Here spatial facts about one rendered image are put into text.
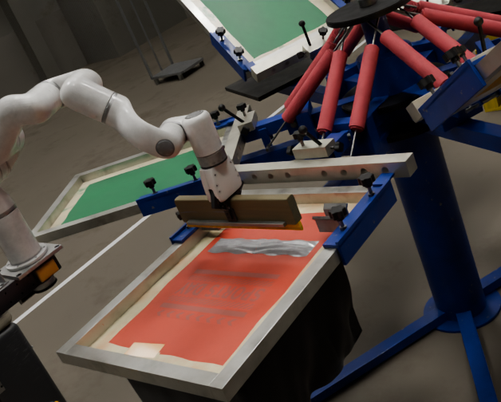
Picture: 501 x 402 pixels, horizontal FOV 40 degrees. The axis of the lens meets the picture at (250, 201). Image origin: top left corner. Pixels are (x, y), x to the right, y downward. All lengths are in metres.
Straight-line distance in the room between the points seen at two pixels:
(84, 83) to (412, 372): 1.69
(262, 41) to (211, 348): 1.85
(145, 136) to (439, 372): 1.56
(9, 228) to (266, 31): 1.66
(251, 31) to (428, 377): 1.66
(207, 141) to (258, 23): 1.59
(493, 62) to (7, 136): 1.19
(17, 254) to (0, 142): 0.33
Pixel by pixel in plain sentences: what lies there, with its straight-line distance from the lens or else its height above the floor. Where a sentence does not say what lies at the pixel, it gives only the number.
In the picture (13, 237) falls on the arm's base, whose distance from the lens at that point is 2.03.
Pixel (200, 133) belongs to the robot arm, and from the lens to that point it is 1.73.
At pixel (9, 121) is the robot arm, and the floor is 1.53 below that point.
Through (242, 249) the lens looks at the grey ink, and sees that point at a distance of 1.95.
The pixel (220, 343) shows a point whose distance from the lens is 1.62.
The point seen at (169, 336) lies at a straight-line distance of 1.74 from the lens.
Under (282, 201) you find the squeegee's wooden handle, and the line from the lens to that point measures 1.71.
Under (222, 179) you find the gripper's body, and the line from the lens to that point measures 1.78.
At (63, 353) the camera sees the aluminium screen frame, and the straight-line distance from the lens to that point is 1.84.
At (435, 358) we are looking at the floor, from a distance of 2.84.
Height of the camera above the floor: 1.82
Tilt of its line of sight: 23 degrees down
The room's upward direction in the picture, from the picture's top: 23 degrees counter-clockwise
